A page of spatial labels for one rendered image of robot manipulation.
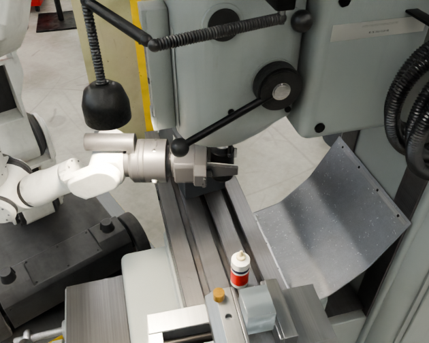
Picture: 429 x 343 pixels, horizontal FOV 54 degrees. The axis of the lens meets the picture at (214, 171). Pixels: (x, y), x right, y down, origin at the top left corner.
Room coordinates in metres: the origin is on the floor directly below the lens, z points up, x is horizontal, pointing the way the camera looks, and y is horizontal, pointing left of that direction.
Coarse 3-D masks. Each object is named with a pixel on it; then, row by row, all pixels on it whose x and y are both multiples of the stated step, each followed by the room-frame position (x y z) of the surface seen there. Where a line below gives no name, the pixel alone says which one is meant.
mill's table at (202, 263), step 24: (168, 192) 0.86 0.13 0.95; (216, 192) 0.86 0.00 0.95; (240, 192) 0.86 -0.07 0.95; (168, 216) 0.76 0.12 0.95; (192, 216) 0.76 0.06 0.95; (216, 216) 0.76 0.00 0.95; (240, 216) 0.76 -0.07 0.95; (168, 240) 0.73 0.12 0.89; (192, 240) 0.70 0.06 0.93; (216, 240) 0.70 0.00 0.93; (240, 240) 0.70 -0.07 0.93; (264, 240) 0.68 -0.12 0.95; (192, 264) 0.61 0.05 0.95; (216, 264) 0.61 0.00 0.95; (264, 264) 0.61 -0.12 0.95; (192, 288) 0.55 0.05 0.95
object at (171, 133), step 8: (160, 136) 1.01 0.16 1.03; (168, 136) 0.93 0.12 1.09; (176, 136) 0.87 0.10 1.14; (208, 160) 0.85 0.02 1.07; (184, 184) 0.83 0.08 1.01; (192, 184) 0.83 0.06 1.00; (208, 184) 0.85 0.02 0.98; (216, 184) 0.86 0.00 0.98; (224, 184) 0.87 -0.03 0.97; (184, 192) 0.83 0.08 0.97; (192, 192) 0.83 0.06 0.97; (200, 192) 0.84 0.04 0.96; (208, 192) 0.85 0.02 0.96
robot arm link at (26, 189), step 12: (12, 168) 0.70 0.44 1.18; (24, 168) 0.71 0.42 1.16; (48, 168) 0.67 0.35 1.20; (12, 180) 0.67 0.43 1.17; (24, 180) 0.66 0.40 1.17; (36, 180) 0.65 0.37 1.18; (48, 180) 0.64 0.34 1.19; (0, 192) 0.63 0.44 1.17; (12, 192) 0.64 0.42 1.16; (24, 192) 0.64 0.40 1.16; (36, 192) 0.63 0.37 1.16; (48, 192) 0.63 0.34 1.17; (60, 192) 0.63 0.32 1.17; (24, 204) 0.64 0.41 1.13; (36, 204) 0.63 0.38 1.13
